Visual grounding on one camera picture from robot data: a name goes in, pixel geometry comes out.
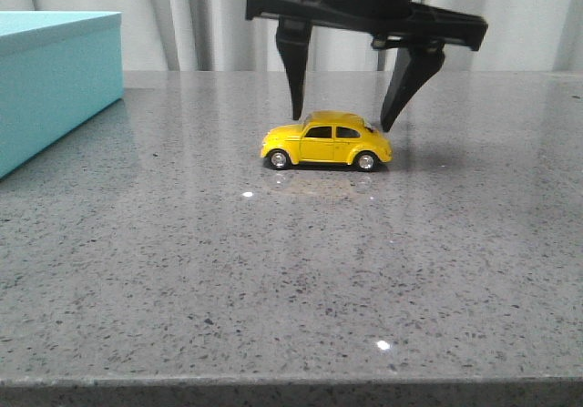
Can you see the light blue storage box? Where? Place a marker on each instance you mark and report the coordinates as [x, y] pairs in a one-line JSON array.
[[58, 69]]

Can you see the grey pleated curtain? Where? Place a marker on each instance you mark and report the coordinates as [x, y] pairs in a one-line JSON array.
[[528, 35]]

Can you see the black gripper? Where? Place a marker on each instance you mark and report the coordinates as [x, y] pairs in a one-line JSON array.
[[421, 29]]

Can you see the yellow toy beetle car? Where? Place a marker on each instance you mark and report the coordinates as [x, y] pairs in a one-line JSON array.
[[327, 136]]

